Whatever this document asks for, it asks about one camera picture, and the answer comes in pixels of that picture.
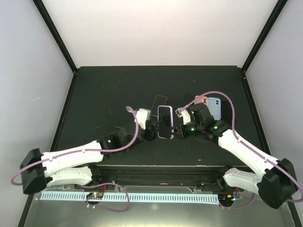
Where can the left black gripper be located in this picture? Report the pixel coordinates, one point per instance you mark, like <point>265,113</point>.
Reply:
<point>152,131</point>

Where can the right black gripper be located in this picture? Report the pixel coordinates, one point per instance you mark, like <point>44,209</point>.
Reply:
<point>181,133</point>

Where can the blue phone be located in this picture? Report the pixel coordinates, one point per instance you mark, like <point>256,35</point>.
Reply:
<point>186,98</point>

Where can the pink phone case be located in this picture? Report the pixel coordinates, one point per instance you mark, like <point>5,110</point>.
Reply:
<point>201,99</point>

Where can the light-blue phone case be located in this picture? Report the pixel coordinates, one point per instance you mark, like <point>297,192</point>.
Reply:
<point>214,106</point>

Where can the black phone case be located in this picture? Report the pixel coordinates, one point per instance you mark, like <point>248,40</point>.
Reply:
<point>226,112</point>

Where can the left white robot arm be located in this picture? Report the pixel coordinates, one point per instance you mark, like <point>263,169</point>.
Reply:
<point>39,170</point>

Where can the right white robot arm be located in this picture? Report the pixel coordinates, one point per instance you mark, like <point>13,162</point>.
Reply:
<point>273,180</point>

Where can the right small circuit board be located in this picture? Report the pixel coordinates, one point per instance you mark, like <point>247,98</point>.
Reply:
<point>230,197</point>

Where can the small circuit board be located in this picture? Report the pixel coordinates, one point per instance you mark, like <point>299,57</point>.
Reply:
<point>94,195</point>
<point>230,197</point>

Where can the left small circuit board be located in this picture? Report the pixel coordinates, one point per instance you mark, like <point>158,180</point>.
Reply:
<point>94,195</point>

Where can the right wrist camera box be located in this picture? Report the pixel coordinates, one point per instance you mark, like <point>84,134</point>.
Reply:
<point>183,114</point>

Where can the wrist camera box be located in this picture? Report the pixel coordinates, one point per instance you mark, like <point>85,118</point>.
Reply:
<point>183,114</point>
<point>142,116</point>

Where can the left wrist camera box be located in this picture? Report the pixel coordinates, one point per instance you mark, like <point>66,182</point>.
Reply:
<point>142,116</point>

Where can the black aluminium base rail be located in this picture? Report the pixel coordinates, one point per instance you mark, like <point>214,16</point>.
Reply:
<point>205,178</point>

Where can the white slotted cable duct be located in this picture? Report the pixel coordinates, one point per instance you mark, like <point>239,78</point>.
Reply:
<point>133,197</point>

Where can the right black frame post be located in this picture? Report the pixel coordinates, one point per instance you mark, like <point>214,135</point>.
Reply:
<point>275,13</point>

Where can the black frame post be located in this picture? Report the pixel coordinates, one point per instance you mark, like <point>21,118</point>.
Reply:
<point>275,13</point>
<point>55,33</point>

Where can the left black frame post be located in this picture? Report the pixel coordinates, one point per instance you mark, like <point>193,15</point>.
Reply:
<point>55,33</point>

